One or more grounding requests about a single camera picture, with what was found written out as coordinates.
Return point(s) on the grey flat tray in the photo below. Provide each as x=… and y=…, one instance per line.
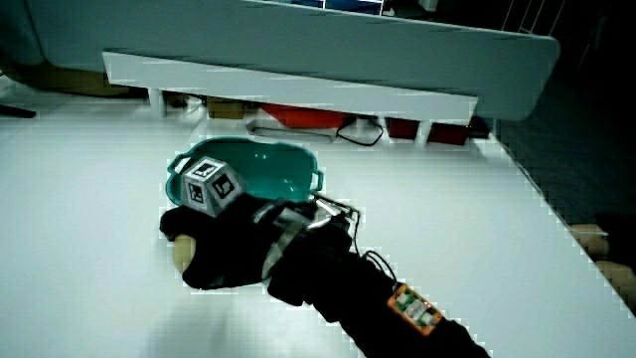
x=290, y=133

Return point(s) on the dark red box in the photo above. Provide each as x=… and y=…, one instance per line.
x=402, y=128
x=448, y=134

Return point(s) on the yellow pear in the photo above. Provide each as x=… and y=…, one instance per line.
x=183, y=252

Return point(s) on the grey partition panel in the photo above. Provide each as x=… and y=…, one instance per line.
x=348, y=45

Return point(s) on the teal plastic basin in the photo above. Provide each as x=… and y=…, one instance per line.
x=270, y=169

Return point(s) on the small brown box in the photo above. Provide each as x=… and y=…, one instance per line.
x=226, y=108

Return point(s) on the white desk shelf riser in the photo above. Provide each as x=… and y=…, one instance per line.
x=278, y=87

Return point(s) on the red plastic container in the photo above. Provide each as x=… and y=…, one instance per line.
x=303, y=117

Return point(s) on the brown cardboard box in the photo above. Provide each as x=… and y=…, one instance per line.
x=69, y=82

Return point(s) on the beige wooden stool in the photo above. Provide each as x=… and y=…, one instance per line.
x=618, y=281

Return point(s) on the person's right hand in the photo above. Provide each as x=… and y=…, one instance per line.
x=228, y=248

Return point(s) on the white desk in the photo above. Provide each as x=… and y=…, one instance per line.
x=99, y=209

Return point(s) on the orange sensor module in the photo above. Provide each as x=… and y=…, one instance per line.
x=415, y=309

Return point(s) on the person's right forearm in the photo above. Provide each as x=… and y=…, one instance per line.
x=343, y=283

